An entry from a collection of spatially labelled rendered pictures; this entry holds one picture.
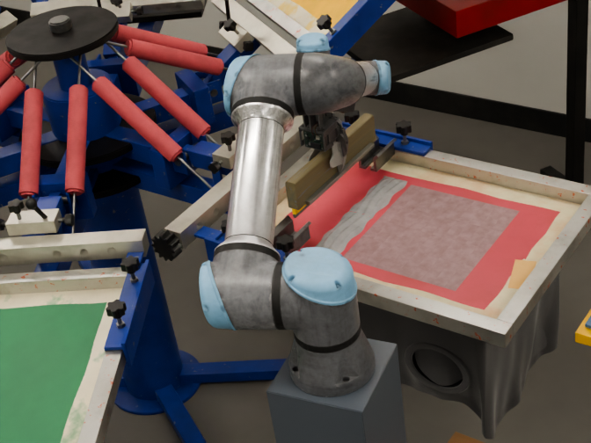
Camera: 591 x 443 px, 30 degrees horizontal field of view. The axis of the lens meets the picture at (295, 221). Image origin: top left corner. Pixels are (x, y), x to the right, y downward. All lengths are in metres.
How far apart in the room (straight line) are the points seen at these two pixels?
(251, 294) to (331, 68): 0.46
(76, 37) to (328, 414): 1.50
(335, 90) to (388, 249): 0.70
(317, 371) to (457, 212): 0.95
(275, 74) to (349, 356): 0.53
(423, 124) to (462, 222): 2.33
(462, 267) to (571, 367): 1.22
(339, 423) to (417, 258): 0.76
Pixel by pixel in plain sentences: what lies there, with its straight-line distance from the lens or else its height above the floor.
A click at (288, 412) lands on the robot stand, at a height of 1.16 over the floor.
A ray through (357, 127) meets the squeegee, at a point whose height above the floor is 1.14.
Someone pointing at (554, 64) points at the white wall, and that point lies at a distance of 4.73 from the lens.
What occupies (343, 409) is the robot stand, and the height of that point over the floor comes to 1.20.
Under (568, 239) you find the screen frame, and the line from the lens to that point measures 2.58.
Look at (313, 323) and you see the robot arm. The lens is 1.83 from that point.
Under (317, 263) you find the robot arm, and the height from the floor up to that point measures 1.43.
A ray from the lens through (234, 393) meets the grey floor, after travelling 3.72.
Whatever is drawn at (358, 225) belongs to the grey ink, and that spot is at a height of 0.96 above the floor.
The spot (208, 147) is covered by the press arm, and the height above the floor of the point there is 1.04.
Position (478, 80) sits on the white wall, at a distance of 4.92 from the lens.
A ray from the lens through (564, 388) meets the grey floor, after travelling 3.64.
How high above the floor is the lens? 2.52
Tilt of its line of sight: 34 degrees down
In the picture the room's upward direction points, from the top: 9 degrees counter-clockwise
